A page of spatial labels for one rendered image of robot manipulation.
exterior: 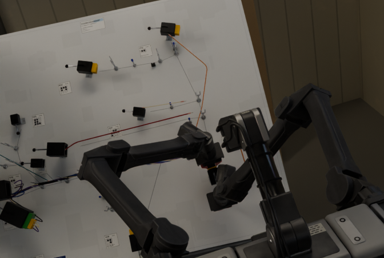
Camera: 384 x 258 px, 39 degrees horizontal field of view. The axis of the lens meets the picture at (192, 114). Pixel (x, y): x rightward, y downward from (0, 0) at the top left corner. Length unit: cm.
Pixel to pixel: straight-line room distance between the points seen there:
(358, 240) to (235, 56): 125
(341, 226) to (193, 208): 104
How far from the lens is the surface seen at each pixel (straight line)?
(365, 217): 117
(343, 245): 112
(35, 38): 234
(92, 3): 375
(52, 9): 375
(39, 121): 225
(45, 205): 220
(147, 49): 223
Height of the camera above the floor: 230
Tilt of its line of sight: 29 degrees down
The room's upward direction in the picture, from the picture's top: 12 degrees counter-clockwise
